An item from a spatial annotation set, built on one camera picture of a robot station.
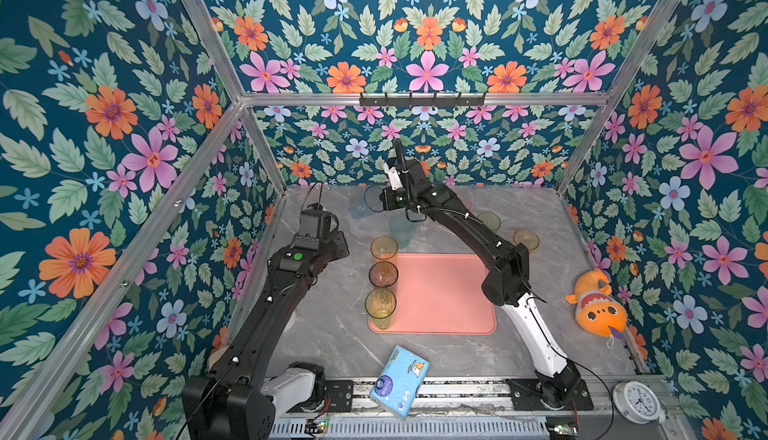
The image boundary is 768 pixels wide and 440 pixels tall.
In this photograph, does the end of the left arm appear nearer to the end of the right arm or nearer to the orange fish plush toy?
the end of the right arm

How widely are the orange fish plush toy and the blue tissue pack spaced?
0.47m

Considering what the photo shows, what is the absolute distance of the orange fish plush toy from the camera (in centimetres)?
79

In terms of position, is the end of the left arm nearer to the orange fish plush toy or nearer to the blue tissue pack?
the blue tissue pack

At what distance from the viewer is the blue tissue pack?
2.28ft

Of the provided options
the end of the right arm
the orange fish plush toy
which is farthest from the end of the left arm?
the orange fish plush toy
